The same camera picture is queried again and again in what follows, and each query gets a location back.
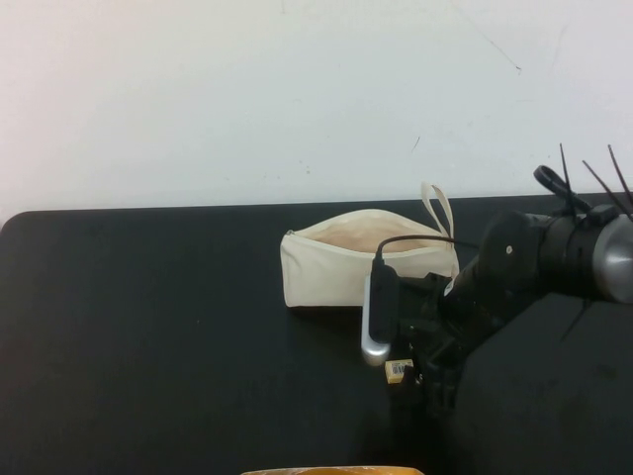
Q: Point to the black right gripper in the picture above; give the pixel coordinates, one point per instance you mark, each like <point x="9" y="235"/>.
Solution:
<point x="435" y="326"/>

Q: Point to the small yellow eraser with barcode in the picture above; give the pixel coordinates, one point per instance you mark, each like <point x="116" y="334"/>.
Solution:
<point x="396" y="370"/>

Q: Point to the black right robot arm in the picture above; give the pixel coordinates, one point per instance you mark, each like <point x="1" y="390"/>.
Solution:
<point x="549" y="252"/>

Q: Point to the cream canvas pencil case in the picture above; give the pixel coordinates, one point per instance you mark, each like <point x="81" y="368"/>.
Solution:
<point x="326" y="279"/>

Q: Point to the yellow cardboard box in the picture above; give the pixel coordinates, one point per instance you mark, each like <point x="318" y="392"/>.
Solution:
<point x="331" y="470"/>

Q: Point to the black zip tie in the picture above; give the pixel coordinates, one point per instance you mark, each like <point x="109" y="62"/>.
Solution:
<point x="620" y="173"/>
<point x="565" y="168"/>
<point x="598" y="179"/>

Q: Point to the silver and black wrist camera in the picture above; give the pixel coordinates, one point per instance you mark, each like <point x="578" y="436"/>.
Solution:
<point x="377" y="316"/>

